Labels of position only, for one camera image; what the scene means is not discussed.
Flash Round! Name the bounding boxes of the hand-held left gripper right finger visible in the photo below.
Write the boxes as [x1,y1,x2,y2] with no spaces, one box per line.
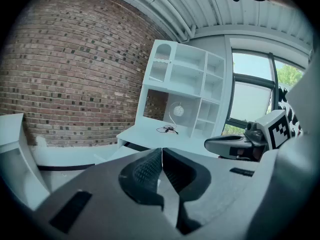
[161,147,261,238]

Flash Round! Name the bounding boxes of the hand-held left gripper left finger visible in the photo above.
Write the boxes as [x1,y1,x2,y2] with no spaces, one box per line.
[24,147,181,240]

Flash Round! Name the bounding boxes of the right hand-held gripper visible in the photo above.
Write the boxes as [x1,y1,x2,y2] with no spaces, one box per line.
[204,109,293,163]

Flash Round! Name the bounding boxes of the gold lamp with white globe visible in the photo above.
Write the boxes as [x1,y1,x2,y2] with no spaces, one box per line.
[168,101,185,131]

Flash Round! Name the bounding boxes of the white desk with shelf hutch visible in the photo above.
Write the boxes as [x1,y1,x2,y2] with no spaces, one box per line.
[116,39,226,160]

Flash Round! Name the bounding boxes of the white open cabinet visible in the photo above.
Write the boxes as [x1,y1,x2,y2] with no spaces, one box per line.
[0,112,51,211]

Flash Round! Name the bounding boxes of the black lamp power cable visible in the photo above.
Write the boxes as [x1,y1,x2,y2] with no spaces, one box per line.
[156,124,180,136]

